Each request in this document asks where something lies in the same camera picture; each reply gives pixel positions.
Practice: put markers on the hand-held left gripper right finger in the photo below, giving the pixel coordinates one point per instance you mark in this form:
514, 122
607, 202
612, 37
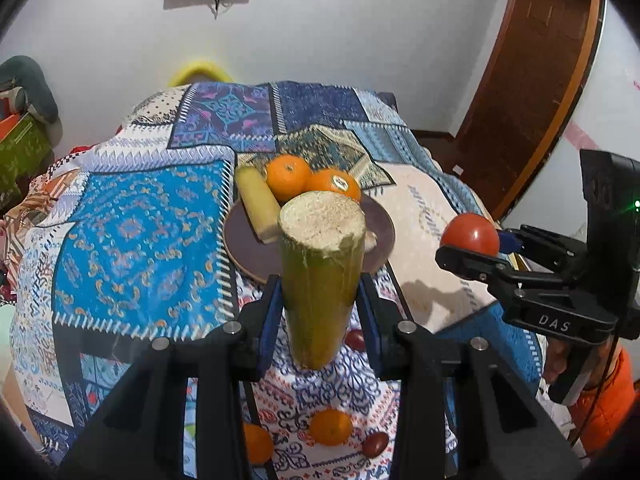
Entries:
367, 310

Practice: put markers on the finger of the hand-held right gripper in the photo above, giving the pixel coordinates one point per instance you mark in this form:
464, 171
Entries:
540, 245
465, 262

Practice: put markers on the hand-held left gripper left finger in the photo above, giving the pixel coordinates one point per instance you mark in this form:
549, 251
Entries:
272, 310

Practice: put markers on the red tomato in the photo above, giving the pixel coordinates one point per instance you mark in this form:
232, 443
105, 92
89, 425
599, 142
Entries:
470, 235

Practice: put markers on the green sugarcane piece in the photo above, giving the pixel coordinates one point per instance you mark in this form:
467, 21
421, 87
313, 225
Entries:
320, 280

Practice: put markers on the dark round plate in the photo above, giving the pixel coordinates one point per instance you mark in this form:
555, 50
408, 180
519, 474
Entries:
250, 250

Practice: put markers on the pale yellow sugarcane piece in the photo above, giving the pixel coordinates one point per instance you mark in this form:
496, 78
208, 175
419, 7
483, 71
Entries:
257, 205

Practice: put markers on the orange with sticker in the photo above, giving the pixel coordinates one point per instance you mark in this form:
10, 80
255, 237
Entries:
325, 185

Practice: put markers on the large orange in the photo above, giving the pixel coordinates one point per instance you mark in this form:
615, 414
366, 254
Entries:
288, 177

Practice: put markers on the person's right forearm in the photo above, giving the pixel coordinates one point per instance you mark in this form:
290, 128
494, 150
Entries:
607, 405

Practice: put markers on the person's right hand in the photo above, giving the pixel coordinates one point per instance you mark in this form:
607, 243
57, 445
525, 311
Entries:
555, 360

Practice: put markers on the red jujube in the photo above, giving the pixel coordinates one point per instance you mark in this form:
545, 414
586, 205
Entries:
375, 444
356, 340

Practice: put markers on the small tangerine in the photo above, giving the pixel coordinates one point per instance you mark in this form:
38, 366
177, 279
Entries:
330, 426
257, 444

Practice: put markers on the blue patchwork blanket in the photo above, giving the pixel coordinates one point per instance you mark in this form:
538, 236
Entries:
140, 230

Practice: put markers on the brown wooden door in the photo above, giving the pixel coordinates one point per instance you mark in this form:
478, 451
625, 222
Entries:
540, 85

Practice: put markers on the yellow curved headrest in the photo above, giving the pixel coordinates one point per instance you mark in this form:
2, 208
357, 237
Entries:
197, 71

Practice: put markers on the orange striped bedding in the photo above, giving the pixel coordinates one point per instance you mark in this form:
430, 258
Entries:
30, 205

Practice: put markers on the orange box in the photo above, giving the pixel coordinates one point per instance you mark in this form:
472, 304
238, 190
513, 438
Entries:
7, 125

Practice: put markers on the grey plush cushion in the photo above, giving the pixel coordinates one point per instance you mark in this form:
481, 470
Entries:
30, 87

